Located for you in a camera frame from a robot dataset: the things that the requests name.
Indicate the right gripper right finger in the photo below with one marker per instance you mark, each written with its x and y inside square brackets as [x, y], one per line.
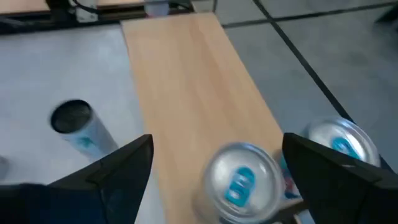
[342, 199]

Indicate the tall silver can black lid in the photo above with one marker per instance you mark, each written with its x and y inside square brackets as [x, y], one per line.
[81, 130]

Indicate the black aluminium table frame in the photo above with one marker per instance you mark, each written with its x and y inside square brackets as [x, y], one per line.
[31, 28]

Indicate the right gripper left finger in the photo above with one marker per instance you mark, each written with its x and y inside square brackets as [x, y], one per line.
[93, 199]

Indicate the wooden shelf black metal frame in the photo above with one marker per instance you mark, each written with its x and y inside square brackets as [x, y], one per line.
[192, 93]

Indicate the blue silver slim can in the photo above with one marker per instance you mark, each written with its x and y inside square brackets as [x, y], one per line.
[241, 174]
[339, 137]

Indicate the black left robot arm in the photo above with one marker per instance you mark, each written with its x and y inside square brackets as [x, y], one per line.
[56, 7]

